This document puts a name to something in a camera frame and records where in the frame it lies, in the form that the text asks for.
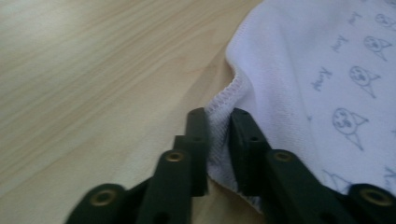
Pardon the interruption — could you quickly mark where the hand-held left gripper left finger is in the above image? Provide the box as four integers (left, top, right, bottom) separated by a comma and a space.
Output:
135, 106, 210, 224

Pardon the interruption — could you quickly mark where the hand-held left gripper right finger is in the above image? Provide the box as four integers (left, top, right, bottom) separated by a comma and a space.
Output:
228, 107, 357, 224

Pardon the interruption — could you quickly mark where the white printed towel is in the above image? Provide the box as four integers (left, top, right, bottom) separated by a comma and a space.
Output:
204, 0, 396, 217

